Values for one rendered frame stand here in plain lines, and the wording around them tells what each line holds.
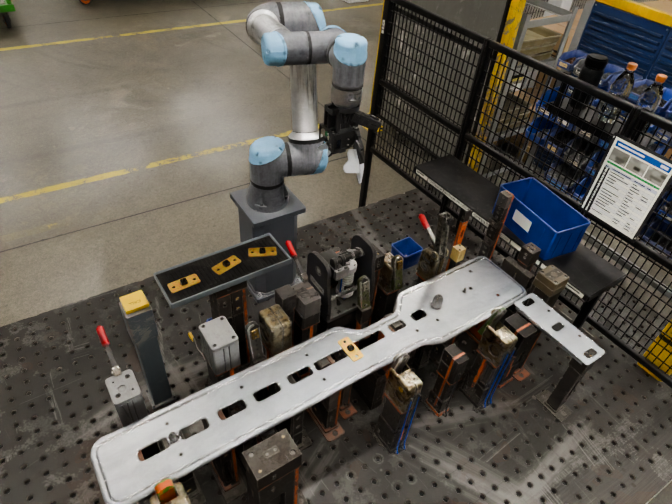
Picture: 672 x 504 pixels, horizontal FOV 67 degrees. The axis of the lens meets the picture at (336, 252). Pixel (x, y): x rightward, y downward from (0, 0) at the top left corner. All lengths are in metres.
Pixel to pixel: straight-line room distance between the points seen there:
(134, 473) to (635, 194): 1.68
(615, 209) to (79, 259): 2.86
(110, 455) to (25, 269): 2.23
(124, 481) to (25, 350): 0.85
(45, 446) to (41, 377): 0.26
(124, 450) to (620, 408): 1.58
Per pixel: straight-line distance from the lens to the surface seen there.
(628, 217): 1.96
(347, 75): 1.22
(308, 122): 1.70
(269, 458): 1.29
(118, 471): 1.36
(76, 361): 1.98
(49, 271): 3.42
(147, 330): 1.50
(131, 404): 1.41
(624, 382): 2.15
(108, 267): 3.33
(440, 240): 1.71
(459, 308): 1.68
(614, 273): 2.01
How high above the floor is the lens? 2.19
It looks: 42 degrees down
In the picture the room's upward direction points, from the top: 6 degrees clockwise
